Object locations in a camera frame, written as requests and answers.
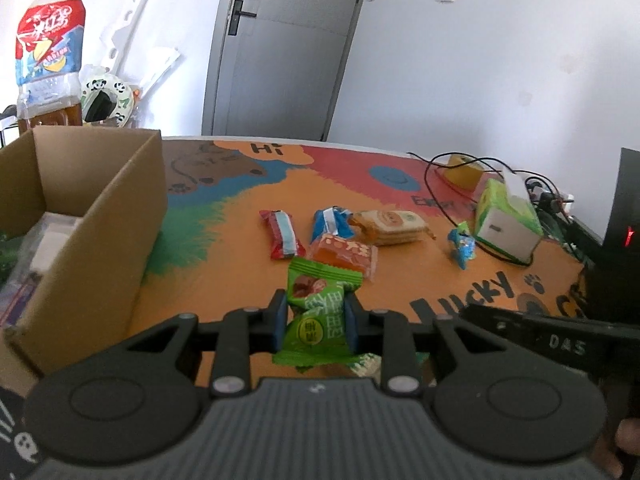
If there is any colourful printed table mat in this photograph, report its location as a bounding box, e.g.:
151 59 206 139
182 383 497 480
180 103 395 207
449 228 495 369
0 136 618 480

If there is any red snack packet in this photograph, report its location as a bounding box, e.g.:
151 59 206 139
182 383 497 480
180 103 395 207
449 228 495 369
259 209 307 261

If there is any panda print bag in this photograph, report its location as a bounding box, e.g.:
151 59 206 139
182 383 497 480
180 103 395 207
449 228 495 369
80 65 137 127

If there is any black door handle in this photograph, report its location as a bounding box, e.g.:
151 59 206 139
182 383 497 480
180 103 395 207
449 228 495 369
227 0 258 37

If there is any yellow box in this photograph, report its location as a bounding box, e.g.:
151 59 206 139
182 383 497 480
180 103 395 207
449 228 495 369
444 155 484 189

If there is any orange snack packet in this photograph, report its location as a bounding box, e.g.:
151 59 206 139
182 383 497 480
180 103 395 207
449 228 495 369
307 232 379 282

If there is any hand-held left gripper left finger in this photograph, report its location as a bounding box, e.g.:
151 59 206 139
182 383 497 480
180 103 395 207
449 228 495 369
120 288 289 399

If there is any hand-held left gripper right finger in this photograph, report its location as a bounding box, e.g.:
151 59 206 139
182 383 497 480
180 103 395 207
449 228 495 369
347 292 506 399

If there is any white snack packet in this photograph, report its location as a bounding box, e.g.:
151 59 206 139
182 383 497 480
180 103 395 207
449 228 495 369
27 212 83 273

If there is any grey door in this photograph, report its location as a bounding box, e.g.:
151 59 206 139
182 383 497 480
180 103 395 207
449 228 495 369
201 0 376 142

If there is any blue snack packet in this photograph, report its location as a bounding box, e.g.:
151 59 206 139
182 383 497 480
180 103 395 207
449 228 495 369
312 206 357 243

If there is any black cable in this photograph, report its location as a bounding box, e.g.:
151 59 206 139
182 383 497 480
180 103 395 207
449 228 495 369
406 152 576 267

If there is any brown cardboard box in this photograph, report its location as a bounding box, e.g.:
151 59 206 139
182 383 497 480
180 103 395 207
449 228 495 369
0 126 169 396

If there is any white foam packing piece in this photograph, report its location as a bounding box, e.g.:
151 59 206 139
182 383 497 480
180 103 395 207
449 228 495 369
102 0 181 92

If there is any large iced tea bottle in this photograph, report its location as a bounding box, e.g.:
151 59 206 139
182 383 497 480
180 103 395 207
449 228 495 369
14 0 87 133

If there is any small blue candy packet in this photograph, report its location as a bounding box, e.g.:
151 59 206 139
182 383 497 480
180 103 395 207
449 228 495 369
447 222 477 271

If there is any beige biscuit packet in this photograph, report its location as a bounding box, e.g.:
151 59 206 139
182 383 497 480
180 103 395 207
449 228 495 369
349 210 437 247

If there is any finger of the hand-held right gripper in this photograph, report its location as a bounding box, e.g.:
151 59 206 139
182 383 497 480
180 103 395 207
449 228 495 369
459 304 538 348

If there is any black laptop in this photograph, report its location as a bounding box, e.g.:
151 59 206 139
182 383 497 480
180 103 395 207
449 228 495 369
582 147 640 322

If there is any lime green snack packet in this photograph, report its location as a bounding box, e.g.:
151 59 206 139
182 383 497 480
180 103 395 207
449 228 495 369
273 256 365 373

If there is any power strip with plugs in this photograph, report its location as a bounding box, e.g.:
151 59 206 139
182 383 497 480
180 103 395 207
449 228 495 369
525 175 577 211

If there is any person's right hand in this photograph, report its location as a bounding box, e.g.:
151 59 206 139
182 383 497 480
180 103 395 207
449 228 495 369
590 416 640 478

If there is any green and white tissue box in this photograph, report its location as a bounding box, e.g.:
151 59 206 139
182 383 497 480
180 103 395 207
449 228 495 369
474 170 544 267

